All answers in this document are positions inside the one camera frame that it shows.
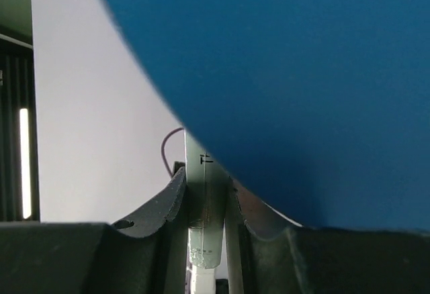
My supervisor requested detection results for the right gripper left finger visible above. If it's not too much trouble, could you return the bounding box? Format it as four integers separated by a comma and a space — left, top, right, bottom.
1, 169, 187, 293

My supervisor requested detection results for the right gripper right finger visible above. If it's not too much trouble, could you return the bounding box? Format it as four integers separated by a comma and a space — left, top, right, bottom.
225, 182, 429, 293

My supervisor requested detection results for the pale green Gatsby book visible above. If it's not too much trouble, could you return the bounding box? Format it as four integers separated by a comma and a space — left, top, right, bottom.
184, 132, 230, 269

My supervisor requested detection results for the blue pink yellow bookshelf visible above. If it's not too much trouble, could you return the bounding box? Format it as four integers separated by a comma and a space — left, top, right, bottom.
103, 0, 429, 230

